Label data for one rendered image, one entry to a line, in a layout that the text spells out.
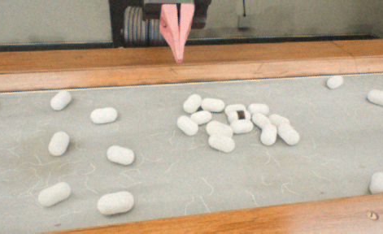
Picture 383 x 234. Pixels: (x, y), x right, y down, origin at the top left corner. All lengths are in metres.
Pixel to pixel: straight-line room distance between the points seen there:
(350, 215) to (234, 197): 0.11
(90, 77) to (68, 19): 1.98
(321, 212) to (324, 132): 0.18
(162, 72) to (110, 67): 0.09
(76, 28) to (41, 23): 0.23
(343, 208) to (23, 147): 0.37
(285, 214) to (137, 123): 0.24
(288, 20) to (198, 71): 2.24
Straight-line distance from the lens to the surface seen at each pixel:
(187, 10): 0.50
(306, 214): 0.35
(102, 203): 0.35
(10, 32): 2.67
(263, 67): 0.63
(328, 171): 0.44
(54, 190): 0.37
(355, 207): 0.37
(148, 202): 0.37
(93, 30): 2.55
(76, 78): 0.59
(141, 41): 0.78
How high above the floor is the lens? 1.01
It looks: 32 degrees down
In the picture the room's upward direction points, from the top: 2 degrees clockwise
